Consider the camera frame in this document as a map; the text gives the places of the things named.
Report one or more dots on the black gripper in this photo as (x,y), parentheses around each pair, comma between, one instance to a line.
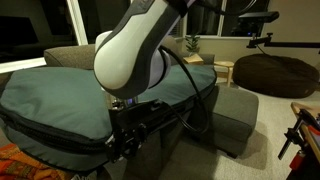
(130,139)

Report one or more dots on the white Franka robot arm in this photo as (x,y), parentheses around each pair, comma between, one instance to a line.
(130,50)

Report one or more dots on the dark brown bean bag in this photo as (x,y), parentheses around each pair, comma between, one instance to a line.
(276,75)

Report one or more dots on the grey-blue cushion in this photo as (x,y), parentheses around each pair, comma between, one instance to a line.
(53,96)

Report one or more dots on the orange patterned blanket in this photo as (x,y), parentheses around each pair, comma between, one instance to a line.
(23,165)

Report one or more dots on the grey fabric sofa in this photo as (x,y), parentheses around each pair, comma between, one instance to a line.
(233,113)

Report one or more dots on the white window sill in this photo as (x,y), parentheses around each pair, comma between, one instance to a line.
(20,65)

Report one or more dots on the green potted plant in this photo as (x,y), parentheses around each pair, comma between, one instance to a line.
(192,43)

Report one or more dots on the small wooden stool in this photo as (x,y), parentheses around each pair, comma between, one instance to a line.
(224,65)

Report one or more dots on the cream carpet rug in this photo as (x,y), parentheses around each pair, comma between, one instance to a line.
(266,140)

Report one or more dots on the black table clamp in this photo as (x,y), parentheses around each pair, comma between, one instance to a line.
(293,133)

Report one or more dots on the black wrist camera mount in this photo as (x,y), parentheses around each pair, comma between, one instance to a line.
(140,113)

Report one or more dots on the black stereo camera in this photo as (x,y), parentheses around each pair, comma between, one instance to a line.
(258,17)

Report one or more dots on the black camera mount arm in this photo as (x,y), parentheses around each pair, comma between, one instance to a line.
(286,42)

